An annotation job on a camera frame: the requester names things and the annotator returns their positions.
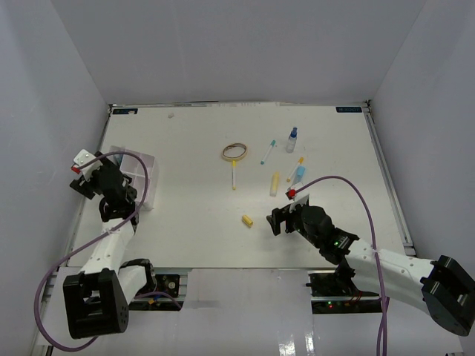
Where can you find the white pen yellow cap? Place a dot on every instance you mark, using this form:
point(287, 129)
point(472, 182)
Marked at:
point(234, 164)

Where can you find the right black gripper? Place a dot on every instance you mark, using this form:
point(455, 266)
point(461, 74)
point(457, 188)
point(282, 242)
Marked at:
point(279, 216)

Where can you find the white marker orange cap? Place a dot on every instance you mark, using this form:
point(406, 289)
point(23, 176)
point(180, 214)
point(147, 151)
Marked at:
point(294, 169)

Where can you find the small yellow cylinder eraser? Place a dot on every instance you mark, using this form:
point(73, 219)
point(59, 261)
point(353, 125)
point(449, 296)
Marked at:
point(247, 221)

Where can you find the blue logo sticker right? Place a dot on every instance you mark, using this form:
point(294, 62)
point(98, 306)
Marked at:
point(348, 109)

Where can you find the white compartment organizer box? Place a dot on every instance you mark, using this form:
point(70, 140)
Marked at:
point(134, 169)

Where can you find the light blue eraser case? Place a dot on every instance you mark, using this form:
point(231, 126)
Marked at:
point(299, 175)

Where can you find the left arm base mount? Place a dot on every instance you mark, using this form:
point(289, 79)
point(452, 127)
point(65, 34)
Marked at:
point(169, 295)

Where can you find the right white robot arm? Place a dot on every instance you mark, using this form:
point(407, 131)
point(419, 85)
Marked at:
point(440, 288)

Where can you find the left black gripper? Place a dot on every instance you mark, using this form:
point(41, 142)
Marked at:
point(87, 188)

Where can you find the white pen teal cap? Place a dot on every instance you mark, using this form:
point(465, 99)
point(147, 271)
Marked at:
point(268, 152)

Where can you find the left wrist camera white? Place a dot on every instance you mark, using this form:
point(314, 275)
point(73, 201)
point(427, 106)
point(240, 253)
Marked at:
point(82, 164)

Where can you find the clear spray bottle blue cap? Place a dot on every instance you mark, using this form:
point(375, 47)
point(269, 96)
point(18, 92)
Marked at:
point(292, 139)

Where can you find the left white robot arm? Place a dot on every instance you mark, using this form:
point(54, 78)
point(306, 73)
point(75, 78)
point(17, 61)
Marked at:
point(98, 296)

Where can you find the yellow glue stick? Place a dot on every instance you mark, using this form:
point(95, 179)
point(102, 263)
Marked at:
point(274, 184)

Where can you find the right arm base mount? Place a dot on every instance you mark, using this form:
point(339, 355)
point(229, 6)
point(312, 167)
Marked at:
point(332, 295)

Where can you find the yellow tape roll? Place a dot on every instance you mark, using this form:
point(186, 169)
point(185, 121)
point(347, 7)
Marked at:
point(234, 152)

